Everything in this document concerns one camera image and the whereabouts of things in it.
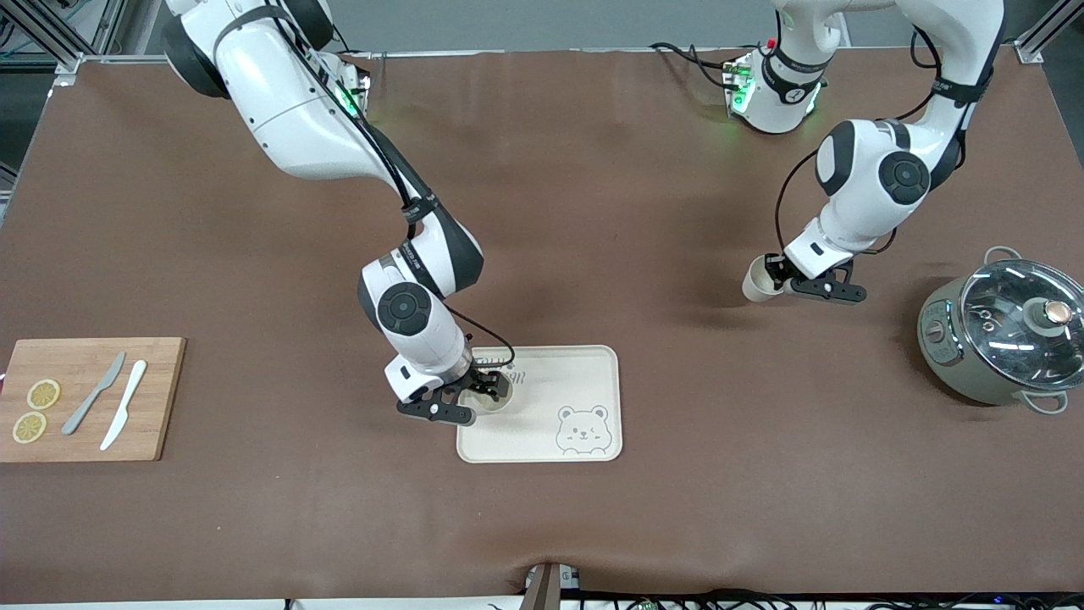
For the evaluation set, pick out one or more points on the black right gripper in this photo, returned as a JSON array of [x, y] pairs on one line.
[[479, 383]]

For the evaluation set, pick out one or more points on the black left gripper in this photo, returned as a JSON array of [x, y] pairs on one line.
[[775, 268]]

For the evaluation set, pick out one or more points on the white IKEA cup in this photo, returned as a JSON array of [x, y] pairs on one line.
[[755, 290], [500, 405]]

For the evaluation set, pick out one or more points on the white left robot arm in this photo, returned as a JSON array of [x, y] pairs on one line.
[[872, 186]]

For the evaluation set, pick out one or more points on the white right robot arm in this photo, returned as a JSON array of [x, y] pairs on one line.
[[296, 110]]

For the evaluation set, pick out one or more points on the cream tray with bear print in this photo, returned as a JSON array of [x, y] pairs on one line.
[[559, 381]]

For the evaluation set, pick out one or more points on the grey-green cooking pot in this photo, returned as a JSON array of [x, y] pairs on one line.
[[940, 356]]

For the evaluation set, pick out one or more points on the glass pot lid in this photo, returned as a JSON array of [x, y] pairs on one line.
[[1008, 339]]

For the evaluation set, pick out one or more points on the bamboo cutting board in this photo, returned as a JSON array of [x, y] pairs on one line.
[[161, 398]]

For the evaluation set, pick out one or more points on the white plastic knife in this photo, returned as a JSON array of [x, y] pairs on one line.
[[126, 398]]

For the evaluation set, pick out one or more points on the grey plastic knife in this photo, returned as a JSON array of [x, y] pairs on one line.
[[110, 373]]

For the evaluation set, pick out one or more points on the lemon slice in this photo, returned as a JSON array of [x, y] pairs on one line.
[[30, 427], [43, 394]]

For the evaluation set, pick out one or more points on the aluminium frame profile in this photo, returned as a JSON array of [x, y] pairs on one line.
[[1037, 42], [51, 42]]

